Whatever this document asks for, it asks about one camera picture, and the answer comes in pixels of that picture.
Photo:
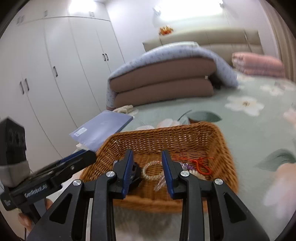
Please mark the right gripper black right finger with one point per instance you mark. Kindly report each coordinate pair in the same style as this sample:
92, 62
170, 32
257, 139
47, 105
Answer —
229, 218

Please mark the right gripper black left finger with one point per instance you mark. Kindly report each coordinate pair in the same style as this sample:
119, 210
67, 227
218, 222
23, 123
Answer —
66, 219

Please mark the silver crystal hair clip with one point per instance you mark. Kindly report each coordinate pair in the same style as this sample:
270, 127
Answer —
161, 183

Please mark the black wrist watch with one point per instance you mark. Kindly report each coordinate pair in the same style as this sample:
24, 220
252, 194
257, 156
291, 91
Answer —
135, 178

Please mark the person's left hand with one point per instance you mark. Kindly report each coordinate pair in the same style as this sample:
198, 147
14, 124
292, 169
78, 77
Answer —
26, 222

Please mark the blue-grey book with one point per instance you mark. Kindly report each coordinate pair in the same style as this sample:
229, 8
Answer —
96, 131

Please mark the cream fabric item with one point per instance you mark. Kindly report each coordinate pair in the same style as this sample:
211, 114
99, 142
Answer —
126, 109

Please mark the white wardrobe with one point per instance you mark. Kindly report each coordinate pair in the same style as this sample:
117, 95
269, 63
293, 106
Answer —
56, 57

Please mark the folded pink blanket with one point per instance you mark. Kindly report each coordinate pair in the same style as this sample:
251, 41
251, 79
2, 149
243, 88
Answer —
256, 64

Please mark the folded brown quilt with blue cover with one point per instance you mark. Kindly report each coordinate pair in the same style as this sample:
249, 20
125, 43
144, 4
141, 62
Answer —
172, 71

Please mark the beige upholstered headboard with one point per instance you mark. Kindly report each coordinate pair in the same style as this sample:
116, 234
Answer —
222, 41

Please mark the beige curtain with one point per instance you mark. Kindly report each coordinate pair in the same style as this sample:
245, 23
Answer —
284, 39

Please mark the orange plush toy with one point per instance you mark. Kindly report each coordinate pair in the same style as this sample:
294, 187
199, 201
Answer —
165, 30

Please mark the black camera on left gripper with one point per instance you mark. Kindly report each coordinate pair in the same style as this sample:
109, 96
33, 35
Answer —
14, 164

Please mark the wall light bar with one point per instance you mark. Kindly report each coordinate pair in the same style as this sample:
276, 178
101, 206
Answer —
185, 13

